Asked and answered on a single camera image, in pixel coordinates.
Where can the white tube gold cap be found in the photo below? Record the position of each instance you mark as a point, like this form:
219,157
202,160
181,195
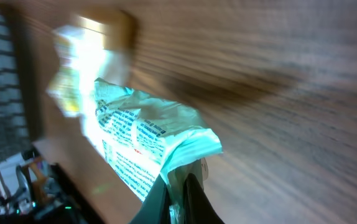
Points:
103,44

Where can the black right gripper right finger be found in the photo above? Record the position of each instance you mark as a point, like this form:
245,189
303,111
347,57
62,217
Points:
198,209

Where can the green wet wipes pack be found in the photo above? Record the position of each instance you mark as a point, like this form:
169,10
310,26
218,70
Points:
146,137

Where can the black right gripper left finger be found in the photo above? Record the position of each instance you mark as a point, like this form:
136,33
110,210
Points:
155,208

